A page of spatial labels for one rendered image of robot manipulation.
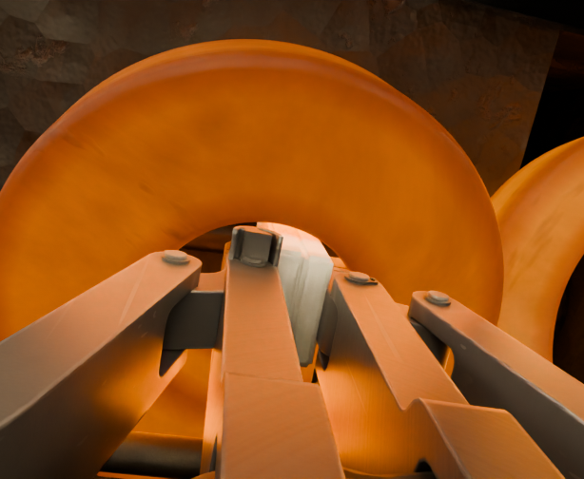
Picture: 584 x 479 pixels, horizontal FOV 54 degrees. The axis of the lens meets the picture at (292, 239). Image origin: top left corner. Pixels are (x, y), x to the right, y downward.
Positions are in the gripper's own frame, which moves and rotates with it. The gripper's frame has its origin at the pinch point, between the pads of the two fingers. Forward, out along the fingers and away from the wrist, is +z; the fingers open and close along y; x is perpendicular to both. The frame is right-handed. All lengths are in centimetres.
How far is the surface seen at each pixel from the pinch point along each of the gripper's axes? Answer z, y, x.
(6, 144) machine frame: 8.0, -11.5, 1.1
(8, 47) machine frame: 8.2, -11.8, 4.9
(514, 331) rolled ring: 0.8, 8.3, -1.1
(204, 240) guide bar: 6.1, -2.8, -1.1
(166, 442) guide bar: -2.0, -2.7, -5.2
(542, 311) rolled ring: 1.1, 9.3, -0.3
